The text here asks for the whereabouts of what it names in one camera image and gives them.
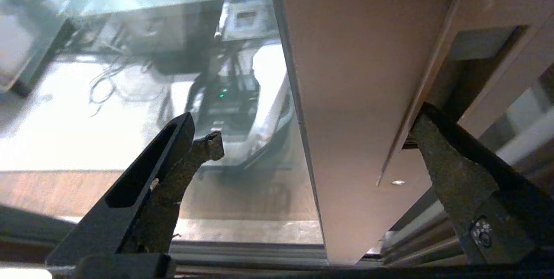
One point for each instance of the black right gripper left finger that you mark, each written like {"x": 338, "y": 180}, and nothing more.
{"x": 130, "y": 218}

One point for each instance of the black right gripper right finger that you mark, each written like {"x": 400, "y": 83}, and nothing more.
{"x": 480, "y": 201}

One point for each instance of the brown framed glass sliding door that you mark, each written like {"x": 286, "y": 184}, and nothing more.
{"x": 355, "y": 97}

